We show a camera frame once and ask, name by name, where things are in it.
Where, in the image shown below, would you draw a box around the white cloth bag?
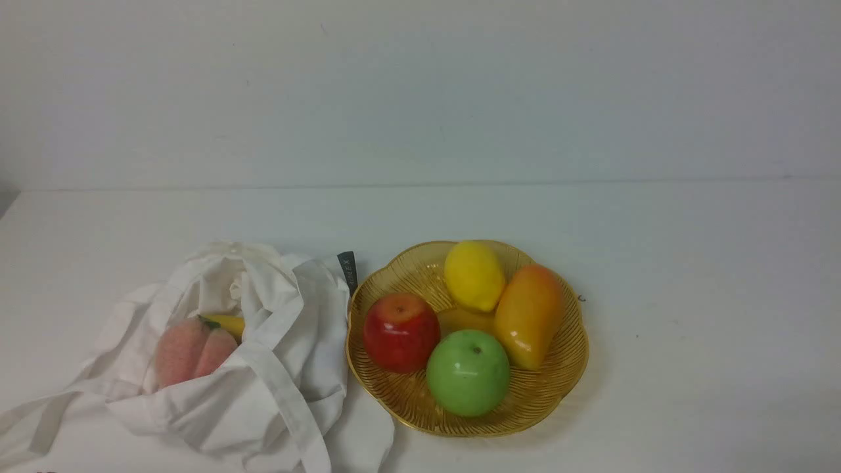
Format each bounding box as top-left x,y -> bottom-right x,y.
2,242 -> 396,472

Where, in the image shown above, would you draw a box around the green apple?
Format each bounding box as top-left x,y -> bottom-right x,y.
426,329 -> 511,417

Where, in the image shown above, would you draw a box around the red apple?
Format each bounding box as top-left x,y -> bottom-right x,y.
363,292 -> 441,374

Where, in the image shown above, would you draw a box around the dark bag label tag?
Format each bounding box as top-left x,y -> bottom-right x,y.
336,250 -> 359,298

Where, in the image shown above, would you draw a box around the yellow fruit in bag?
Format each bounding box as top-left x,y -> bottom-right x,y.
198,313 -> 246,344

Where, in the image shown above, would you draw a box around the yellow lemon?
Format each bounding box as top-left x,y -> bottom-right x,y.
444,240 -> 507,313

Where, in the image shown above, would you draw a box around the pink peach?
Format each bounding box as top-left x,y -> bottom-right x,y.
155,317 -> 239,388

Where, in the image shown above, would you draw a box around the orange mango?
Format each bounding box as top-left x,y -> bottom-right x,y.
493,264 -> 564,371

